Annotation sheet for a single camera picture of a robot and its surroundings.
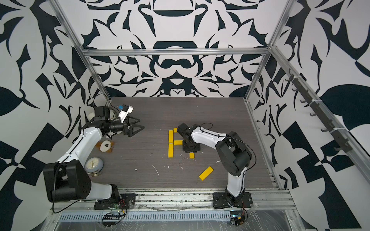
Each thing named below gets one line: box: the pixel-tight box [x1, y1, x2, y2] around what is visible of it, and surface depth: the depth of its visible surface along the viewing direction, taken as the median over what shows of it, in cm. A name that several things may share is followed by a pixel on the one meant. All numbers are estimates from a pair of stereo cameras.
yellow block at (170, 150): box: [168, 143, 174, 158], surface depth 93 cm
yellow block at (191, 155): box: [189, 152, 196, 159], surface depth 91 cm
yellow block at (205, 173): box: [198, 165, 214, 181], surface depth 85 cm
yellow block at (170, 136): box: [168, 129, 174, 144], surface depth 99 cm
